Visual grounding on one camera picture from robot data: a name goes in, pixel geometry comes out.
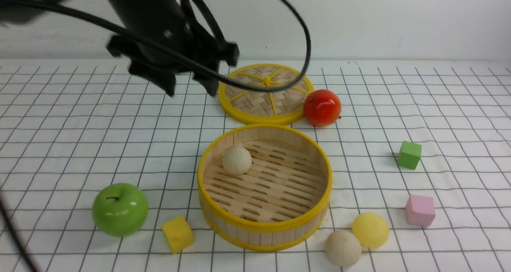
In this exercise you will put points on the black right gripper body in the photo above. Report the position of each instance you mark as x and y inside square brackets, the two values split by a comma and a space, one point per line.
[187, 27]

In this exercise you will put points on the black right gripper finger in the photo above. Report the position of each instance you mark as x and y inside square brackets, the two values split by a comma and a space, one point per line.
[161, 77]
[210, 84]

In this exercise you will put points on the cream white bun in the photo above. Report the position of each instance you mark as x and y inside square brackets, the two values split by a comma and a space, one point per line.
[343, 248]

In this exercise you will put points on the yellow bun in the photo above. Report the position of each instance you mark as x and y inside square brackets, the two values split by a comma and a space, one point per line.
[371, 230]

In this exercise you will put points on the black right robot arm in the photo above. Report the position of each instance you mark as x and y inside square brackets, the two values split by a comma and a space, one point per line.
[136, 52]

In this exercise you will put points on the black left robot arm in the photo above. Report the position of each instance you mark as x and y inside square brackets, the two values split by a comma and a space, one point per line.
[31, 265]

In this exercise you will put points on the woven bamboo steamer lid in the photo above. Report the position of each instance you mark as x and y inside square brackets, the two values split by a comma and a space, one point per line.
[249, 107]

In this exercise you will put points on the bamboo steamer tray yellow rim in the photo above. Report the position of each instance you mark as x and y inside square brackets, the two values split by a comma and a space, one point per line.
[282, 199]

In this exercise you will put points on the white grid tablecloth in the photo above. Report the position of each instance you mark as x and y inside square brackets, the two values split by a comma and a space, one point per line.
[71, 128]

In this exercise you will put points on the red pomegranate fruit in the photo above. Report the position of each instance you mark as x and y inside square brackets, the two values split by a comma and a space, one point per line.
[322, 108]

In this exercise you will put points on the green apple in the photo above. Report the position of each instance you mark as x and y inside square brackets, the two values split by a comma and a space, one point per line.
[120, 209]

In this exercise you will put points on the yellow foam cube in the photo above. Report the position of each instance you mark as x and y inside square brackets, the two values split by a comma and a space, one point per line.
[178, 234]

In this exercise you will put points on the green foam cube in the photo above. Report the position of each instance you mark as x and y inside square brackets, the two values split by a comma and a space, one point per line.
[409, 155]

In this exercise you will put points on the pink foam cube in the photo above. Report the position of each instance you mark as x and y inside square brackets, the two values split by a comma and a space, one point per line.
[420, 210]

